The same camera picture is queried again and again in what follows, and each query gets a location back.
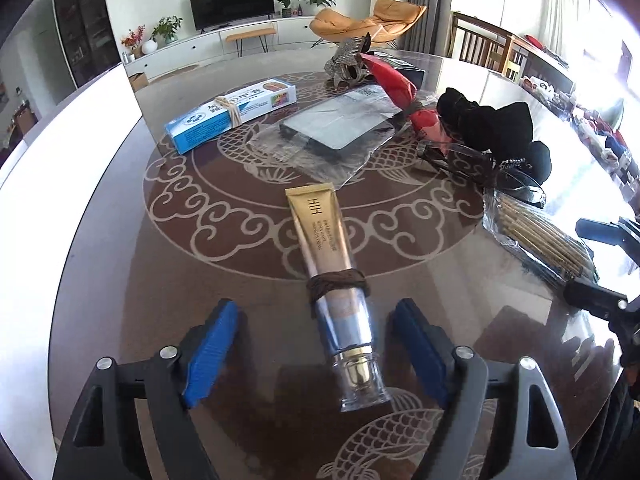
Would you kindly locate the black flat television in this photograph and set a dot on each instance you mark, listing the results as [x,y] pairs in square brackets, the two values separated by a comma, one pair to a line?
[232,2]

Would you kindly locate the wooden dining chair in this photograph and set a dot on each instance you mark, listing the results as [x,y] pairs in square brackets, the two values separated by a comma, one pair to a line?
[475,40]
[515,60]

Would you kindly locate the white sheer curtain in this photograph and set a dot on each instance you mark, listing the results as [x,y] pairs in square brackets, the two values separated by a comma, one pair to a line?
[570,5]

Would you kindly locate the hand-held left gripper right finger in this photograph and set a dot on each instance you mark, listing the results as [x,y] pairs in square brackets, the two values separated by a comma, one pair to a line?
[417,350]

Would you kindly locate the cardboard box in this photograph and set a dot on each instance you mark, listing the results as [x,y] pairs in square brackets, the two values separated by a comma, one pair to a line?
[138,81]

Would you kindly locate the red snack packet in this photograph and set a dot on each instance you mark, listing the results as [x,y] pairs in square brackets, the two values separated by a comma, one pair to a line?
[395,82]

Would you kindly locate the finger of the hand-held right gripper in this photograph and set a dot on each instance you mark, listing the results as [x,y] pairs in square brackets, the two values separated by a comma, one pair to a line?
[600,230]
[590,297]

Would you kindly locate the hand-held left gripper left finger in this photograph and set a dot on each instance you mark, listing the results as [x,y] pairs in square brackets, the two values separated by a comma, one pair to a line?
[207,355]

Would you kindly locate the tan rubber band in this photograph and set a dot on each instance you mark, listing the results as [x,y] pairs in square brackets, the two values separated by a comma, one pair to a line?
[231,110]

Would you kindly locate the cluttered side table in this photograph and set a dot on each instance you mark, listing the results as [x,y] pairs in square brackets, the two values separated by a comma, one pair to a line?
[590,120]

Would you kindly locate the brown patterned glass desktop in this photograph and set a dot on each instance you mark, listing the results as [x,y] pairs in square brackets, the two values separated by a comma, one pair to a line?
[150,270]

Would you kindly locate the white television cabinet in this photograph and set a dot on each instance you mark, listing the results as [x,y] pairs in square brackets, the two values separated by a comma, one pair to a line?
[200,45]

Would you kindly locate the black cloth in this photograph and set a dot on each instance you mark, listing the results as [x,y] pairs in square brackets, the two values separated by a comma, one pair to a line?
[485,120]

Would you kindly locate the wooden bench with metal legs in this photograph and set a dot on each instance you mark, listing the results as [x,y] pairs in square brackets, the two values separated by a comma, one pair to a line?
[250,34]

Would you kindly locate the blue white ointment box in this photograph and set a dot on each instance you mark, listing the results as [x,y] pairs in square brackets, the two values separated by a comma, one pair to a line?
[250,105]

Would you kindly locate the white round vase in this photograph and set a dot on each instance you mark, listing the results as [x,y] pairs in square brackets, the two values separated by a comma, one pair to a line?
[149,47]

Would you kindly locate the white board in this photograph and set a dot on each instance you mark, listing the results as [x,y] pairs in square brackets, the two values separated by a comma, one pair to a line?
[50,200]

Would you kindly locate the brown frame eyeglasses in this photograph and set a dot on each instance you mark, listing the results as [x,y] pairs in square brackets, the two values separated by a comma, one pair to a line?
[440,149]

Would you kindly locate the rhinestone bow hair clip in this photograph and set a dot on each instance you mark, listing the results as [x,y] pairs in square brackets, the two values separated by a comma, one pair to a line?
[345,57]

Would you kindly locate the small potted plant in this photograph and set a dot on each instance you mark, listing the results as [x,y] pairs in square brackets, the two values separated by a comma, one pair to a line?
[285,5]

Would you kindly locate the phone case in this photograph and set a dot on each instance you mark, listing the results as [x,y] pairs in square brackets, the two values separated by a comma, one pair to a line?
[335,125]

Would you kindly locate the orange lounge chair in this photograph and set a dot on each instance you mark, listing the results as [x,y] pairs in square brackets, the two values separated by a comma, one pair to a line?
[345,22]

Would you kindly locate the clear pack of wooden sticks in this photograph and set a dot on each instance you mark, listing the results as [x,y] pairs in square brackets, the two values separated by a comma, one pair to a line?
[540,240]

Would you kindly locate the green potted plant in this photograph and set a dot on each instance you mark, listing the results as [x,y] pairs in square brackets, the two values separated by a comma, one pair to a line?
[167,27]

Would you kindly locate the red flower arrangement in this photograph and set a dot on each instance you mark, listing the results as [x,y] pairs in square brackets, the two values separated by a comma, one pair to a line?
[132,37]

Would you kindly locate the gold cosmetic tube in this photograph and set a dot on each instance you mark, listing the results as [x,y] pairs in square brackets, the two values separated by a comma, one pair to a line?
[320,240]

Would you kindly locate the dark display cabinet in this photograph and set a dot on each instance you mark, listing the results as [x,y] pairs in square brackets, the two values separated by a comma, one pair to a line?
[85,25]

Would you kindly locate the black printed box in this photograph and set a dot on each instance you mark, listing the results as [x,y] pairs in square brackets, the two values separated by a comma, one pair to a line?
[407,72]

